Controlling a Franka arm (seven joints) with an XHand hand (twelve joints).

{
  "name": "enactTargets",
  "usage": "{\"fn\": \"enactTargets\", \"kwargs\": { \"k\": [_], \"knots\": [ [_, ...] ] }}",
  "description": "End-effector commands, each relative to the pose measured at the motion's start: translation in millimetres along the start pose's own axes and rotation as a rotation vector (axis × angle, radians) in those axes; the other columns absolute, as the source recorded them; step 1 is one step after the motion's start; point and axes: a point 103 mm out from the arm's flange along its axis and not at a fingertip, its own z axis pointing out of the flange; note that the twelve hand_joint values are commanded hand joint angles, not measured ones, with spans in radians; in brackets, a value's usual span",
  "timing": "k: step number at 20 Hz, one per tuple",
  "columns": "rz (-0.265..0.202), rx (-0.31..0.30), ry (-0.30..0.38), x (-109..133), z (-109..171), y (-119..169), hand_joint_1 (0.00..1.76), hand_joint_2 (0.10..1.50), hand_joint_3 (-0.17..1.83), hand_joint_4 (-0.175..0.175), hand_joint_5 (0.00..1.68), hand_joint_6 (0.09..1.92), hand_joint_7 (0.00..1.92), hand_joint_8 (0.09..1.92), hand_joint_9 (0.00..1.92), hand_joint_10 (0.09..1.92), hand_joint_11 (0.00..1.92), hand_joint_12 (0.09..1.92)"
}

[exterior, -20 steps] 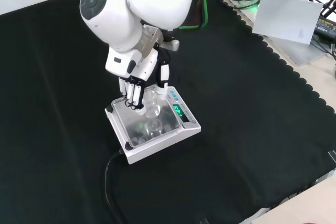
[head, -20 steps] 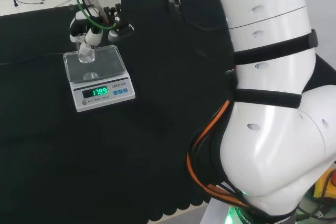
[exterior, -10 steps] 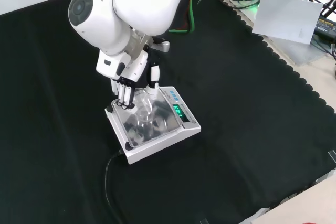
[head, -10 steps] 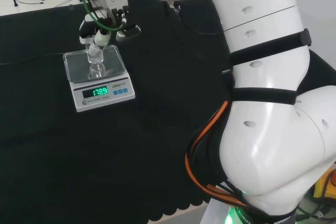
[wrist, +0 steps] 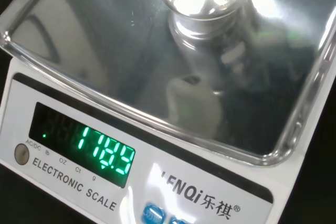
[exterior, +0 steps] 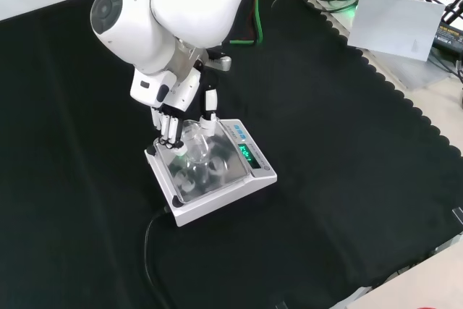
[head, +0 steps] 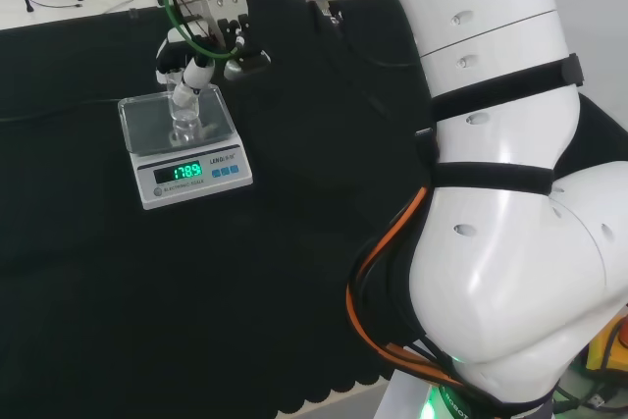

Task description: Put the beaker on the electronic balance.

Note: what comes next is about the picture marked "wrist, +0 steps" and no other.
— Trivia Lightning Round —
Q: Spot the white electronic balance steel pan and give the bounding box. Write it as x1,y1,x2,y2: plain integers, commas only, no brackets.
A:
0,0,336,224

